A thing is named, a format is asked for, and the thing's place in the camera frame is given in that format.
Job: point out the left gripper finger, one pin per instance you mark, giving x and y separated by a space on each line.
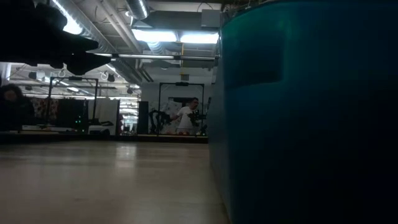
79 43
84 63

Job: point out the black background robot arm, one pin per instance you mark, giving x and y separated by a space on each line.
197 116
158 119

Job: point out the long ceiling light strip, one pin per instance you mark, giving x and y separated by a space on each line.
72 26

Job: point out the silver horizontal pipe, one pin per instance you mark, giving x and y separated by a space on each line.
149 56

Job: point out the rectangular ceiling light panel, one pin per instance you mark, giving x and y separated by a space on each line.
199 38
154 35

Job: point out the person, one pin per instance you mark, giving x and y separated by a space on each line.
185 118
12 105

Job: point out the black upright column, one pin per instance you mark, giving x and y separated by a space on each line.
143 118

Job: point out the grey ceiling box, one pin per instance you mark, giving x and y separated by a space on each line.
211 18

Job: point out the blue plastic tray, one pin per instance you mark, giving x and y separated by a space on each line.
295 124

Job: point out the black background station frame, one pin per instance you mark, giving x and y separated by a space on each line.
95 99
182 84

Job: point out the silver ventilation duct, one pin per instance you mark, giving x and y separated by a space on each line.
137 7

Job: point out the black aluminium table frame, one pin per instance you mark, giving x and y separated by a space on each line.
93 138

